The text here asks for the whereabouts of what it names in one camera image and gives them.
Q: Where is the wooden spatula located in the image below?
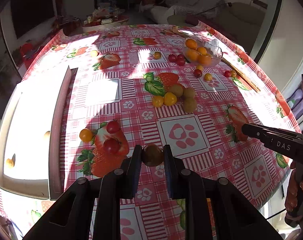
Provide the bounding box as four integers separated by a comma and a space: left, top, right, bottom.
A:
221, 57, 260, 93

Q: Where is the glass fruit bowl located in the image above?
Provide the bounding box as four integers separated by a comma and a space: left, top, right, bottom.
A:
182, 38, 223, 67

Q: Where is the brown kiwi in cluster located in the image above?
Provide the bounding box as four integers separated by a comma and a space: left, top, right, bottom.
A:
168, 84, 184, 98

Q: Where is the white tray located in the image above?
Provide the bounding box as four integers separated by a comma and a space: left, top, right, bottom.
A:
0, 65, 77, 200

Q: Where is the pink strawberry tablecloth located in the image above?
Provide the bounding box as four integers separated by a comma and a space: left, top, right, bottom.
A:
0, 23, 302, 240

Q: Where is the orange in bowl top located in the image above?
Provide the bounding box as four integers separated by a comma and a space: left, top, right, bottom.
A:
185, 38, 198, 50

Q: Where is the red tomato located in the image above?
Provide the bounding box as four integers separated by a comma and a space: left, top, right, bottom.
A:
103, 138, 121, 155

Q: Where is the brown kiwi cluster lower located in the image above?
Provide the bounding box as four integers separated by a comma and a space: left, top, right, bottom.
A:
183, 97, 197, 113

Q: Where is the dark olive tomato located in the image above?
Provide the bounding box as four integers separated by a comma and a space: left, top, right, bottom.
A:
142, 144, 164, 167

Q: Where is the yellow tomato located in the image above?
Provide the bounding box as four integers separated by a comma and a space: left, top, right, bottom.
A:
79, 128, 94, 142

